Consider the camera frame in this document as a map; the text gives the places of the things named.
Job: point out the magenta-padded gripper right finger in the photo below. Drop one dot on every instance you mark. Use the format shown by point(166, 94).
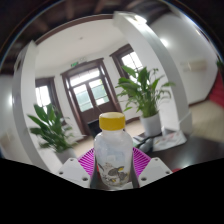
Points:
point(151, 170)

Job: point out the green exit sign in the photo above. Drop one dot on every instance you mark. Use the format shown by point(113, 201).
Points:
point(74, 63)

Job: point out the grey round microphones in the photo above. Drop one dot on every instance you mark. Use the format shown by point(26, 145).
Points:
point(146, 145)

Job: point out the leafy plant in white pot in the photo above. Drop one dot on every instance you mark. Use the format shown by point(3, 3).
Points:
point(146, 100)
point(53, 133)

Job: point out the red carpeted stairs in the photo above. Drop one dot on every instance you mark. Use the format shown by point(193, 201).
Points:
point(218, 90)

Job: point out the dark wooden double door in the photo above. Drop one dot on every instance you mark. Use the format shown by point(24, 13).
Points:
point(90, 96)

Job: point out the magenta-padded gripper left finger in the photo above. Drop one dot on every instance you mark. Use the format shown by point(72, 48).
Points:
point(75, 171)

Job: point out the clear bottle with yellow cap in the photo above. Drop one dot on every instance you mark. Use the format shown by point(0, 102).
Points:
point(113, 156)

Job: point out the dark-framed window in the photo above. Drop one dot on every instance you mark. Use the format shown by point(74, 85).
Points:
point(130, 60)
point(42, 96)

